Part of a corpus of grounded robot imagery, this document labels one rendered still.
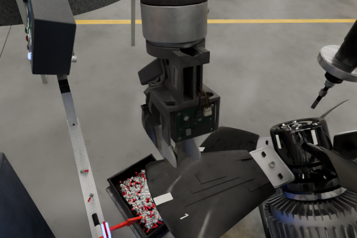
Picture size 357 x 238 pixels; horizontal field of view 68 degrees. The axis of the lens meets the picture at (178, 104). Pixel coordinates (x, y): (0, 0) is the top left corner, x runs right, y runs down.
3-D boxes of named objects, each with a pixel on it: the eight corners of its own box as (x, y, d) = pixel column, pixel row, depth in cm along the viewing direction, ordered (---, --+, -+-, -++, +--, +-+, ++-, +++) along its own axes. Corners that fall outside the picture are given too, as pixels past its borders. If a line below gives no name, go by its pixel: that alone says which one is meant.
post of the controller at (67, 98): (78, 124, 97) (69, 84, 83) (69, 126, 96) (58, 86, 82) (76, 118, 99) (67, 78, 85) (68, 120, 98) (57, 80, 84)
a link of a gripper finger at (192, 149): (188, 185, 39) (188, 135, 35) (172, 160, 44) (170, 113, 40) (206, 178, 41) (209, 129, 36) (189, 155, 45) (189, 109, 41)
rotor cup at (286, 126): (265, 177, 66) (253, 126, 66) (320, 162, 67) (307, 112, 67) (295, 196, 52) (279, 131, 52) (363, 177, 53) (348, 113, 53)
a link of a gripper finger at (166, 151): (169, 192, 38) (166, 141, 34) (155, 166, 43) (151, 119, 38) (188, 185, 39) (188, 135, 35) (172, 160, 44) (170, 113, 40)
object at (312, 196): (269, 185, 66) (267, 178, 66) (321, 171, 67) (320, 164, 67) (298, 206, 52) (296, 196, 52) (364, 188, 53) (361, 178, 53)
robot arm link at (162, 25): (132, -2, 31) (193, -7, 34) (135, 37, 33) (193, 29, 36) (153, 9, 25) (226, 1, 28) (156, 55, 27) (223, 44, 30)
